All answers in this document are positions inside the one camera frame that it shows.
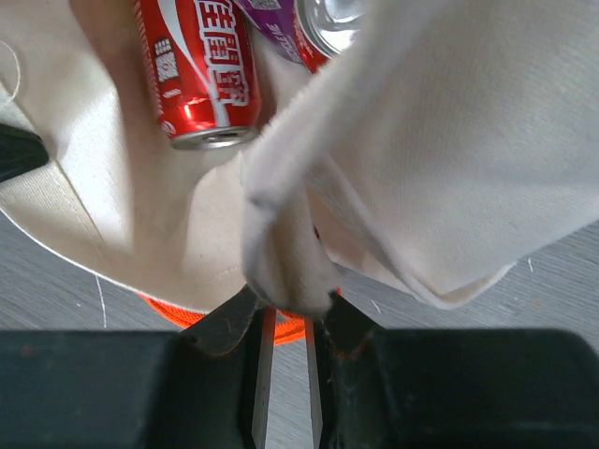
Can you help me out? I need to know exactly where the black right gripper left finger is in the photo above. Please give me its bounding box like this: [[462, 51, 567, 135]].
[[181, 285, 264, 356]]

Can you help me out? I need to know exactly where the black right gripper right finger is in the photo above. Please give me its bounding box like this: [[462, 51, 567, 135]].
[[314, 291, 379, 359]]

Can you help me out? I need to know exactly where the beige canvas tote bag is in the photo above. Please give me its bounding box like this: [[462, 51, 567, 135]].
[[1, 1, 598, 322]]

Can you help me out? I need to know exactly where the red cola can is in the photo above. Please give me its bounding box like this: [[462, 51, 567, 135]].
[[292, 0, 371, 74], [132, 0, 261, 150]]

